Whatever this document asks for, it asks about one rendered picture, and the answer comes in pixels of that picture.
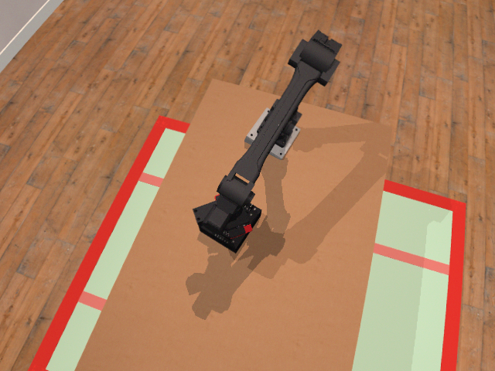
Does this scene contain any black lighting desk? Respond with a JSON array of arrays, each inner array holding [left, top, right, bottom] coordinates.
[[199, 203, 261, 253]]

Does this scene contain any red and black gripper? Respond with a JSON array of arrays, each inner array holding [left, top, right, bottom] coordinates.
[[226, 207, 252, 239]]

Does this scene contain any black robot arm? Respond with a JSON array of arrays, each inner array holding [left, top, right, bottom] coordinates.
[[193, 30, 342, 235]]

